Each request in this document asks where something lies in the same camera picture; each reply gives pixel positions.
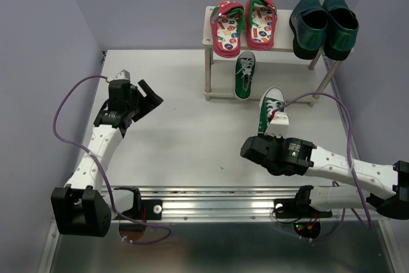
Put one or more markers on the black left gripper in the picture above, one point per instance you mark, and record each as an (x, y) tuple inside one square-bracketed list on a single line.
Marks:
[(147, 105)]

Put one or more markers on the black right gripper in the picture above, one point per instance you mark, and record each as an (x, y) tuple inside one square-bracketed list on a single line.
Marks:
[(280, 139)]

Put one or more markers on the green canvas sneaker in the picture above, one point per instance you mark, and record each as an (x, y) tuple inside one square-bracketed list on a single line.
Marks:
[(244, 71), (272, 99)]

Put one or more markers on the green loafer shoe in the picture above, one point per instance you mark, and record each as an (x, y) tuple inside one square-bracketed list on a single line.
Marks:
[(342, 29), (308, 22)]

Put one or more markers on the pink flip-flop with letters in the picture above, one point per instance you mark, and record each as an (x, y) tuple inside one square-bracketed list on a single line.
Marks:
[(261, 18)]

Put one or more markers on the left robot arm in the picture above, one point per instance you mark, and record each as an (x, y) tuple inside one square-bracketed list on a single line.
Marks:
[(79, 207)]

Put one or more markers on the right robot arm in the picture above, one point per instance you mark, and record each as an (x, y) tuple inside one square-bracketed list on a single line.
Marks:
[(382, 188)]

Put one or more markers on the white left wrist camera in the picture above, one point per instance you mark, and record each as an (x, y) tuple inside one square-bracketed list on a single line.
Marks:
[(122, 75)]

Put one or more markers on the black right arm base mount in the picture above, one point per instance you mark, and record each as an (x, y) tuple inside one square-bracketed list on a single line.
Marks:
[(298, 207)]

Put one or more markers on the aluminium table edge rail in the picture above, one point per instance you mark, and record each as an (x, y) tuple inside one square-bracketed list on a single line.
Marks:
[(215, 204)]

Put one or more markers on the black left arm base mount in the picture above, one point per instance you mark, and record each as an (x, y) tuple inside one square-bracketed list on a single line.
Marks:
[(129, 202)]

